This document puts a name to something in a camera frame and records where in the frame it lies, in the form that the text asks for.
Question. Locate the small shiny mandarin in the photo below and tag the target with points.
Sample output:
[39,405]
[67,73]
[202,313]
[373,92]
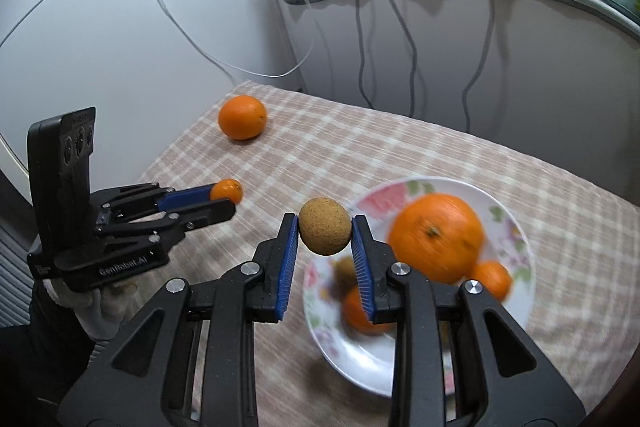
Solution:
[494,277]

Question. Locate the white gloved hand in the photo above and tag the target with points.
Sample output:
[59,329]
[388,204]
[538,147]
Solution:
[101,312]

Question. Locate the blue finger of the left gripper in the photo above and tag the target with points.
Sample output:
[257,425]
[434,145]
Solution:
[173,200]

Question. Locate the large orange on plate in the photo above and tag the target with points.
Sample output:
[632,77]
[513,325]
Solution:
[439,235]

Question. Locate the textured mandarin orange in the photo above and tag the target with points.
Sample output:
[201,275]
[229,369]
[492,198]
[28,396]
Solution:
[355,317]

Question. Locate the white floral plate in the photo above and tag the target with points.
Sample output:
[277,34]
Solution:
[368,360]

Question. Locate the brown kiwi fruit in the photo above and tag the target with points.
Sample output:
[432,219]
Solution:
[324,226]

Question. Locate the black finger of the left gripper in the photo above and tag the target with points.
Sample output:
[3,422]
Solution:
[179,221]

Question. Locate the large orange on table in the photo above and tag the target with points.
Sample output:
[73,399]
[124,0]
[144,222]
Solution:
[242,118]

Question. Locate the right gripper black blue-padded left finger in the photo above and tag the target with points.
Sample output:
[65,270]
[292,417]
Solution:
[187,356]

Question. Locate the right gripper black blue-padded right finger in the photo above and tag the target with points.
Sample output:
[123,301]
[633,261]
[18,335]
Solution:
[501,377]

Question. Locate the green kiwi fruit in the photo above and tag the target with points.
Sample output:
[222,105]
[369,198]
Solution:
[344,273]

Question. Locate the pink plaid tablecloth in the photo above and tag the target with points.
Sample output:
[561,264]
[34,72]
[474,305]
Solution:
[585,240]

